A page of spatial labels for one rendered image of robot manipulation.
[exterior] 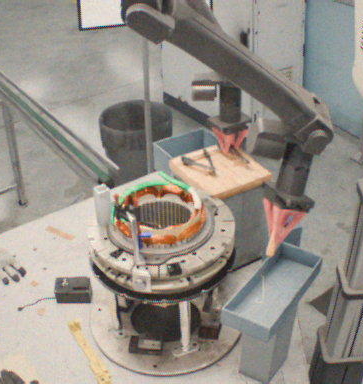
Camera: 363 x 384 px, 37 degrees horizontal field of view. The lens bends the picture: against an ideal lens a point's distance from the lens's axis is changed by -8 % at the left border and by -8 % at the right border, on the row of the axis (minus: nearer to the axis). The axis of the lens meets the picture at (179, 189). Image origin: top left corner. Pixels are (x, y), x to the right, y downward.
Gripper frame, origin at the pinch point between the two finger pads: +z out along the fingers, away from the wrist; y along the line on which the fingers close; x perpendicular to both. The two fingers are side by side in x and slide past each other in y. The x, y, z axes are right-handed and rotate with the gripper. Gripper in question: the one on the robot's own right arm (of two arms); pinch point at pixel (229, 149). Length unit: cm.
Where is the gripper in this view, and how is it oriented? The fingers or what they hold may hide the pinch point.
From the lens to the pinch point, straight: 151.9
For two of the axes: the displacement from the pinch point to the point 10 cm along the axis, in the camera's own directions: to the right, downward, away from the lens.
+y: -8.4, 3.1, -4.4
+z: 0.2, 8.3, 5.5
